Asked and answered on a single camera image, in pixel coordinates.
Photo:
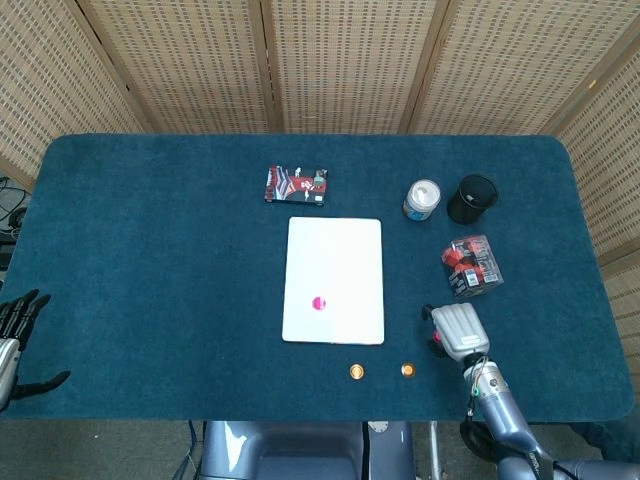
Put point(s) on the woven bamboo screen panel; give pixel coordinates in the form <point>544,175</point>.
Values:
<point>40,90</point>
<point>190,65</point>
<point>500,65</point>
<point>610,150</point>
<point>350,65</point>

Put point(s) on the jar with white lid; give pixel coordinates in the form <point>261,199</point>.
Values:
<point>422,200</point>

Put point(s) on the blue table cloth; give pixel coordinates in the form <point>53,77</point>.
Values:
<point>150,275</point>

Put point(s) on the orange round token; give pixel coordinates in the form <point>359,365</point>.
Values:
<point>408,370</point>
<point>357,371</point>

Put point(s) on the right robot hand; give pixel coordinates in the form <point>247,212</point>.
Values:
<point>460,327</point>

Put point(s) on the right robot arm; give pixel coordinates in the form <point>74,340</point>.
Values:
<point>500,410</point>

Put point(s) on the metal table leg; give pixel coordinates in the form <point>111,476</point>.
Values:
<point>435,450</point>

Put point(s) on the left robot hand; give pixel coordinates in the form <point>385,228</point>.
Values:
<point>10,360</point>

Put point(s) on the clear box of red capsules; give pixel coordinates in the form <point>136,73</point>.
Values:
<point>472,267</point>

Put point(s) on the red black card box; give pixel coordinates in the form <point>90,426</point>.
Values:
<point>290,187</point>

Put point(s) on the black mesh pen holder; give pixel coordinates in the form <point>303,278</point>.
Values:
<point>470,202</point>

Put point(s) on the grey blue robot torso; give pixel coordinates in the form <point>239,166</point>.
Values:
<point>300,450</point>

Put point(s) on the white rectangular board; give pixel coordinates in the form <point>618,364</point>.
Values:
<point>332,260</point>

